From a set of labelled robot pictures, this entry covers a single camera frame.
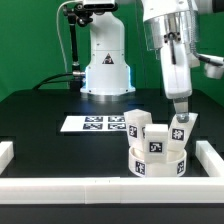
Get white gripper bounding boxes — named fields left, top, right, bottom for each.
left=160, top=41, right=224, bottom=123

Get white round stool seat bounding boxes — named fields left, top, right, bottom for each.
left=128, top=147, right=187, bottom=177

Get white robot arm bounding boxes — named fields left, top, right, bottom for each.
left=82, top=0, right=224, bottom=123

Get white U-shaped fence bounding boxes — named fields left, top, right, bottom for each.
left=0, top=141, right=224, bottom=204

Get white marker sheet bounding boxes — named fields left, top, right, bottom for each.
left=61, top=115, right=126, bottom=132

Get white cable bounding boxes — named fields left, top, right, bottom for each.
left=55, top=0, right=81, bottom=74

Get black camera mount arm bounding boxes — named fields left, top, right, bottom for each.
left=63, top=3, right=93, bottom=77

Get black cable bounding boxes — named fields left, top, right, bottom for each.
left=32, top=72, right=86, bottom=91

